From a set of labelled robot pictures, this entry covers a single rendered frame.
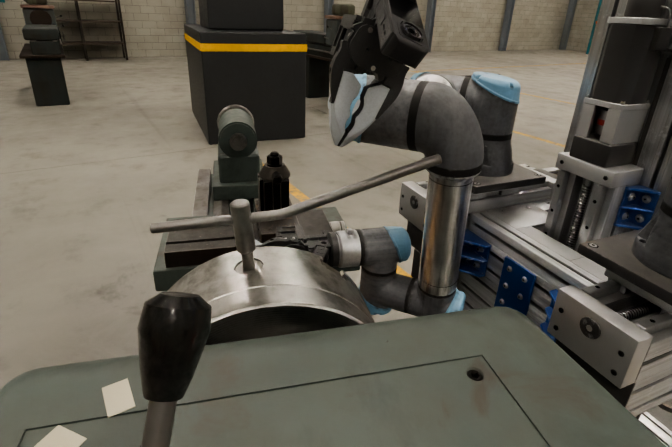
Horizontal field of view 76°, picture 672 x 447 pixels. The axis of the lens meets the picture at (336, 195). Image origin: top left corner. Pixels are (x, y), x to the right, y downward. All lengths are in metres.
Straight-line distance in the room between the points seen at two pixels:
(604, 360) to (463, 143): 0.39
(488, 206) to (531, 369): 0.78
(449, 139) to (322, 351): 0.41
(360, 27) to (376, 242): 0.48
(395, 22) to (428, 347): 0.31
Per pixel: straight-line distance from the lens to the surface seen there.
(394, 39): 0.45
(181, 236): 1.19
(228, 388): 0.37
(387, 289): 0.92
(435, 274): 0.84
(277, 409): 0.35
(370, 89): 0.53
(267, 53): 5.24
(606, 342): 0.79
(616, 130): 1.00
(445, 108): 0.69
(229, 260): 0.56
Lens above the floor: 1.52
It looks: 23 degrees down
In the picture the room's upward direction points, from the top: 2 degrees clockwise
